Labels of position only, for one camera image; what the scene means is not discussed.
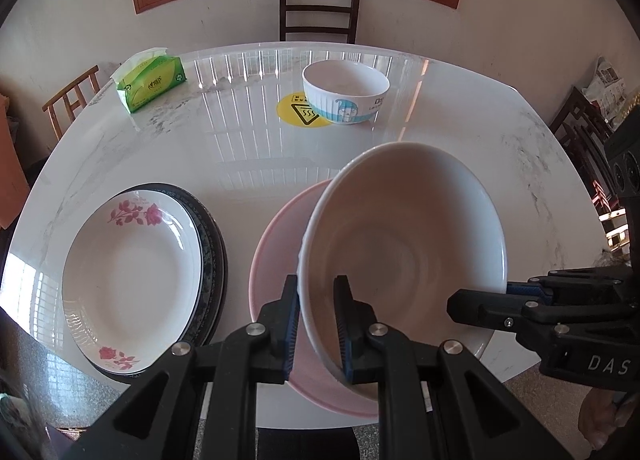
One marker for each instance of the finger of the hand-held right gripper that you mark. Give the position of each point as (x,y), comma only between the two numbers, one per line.
(480,307)
(525,287)

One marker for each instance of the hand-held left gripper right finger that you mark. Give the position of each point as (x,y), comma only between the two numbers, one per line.
(344,345)

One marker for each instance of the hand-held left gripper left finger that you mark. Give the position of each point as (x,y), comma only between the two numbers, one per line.
(291,335)

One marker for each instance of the pink bowl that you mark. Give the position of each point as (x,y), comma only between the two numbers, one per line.
(272,260)

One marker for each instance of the white bowl with rabbit print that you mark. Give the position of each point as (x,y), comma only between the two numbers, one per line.
(415,240)

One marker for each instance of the large blue floral plate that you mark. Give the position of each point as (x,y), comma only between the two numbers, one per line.
(223,270)

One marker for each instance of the white plate with red roses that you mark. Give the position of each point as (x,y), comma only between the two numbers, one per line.
(130,280)

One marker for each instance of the person's right hand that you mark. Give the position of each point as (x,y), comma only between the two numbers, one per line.
(600,420)

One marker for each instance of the person's black trouser leg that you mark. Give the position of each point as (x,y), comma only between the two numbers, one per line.
(305,445)

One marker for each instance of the dark carved wooden chair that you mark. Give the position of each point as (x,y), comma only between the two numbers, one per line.
(585,140)

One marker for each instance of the yellow round sticker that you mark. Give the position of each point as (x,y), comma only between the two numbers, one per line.
(292,113)

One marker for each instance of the folded newspaper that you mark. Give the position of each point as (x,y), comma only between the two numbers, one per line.
(607,80)

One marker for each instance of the white bowl with blue cartoon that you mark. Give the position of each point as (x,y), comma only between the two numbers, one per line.
(350,90)

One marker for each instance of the green tissue pack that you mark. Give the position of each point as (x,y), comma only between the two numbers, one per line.
(150,83)

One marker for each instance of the light wooden chair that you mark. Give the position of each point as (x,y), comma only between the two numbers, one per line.
(65,100)

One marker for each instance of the orange cloth cover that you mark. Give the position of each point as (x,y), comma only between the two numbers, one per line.
(12,165)

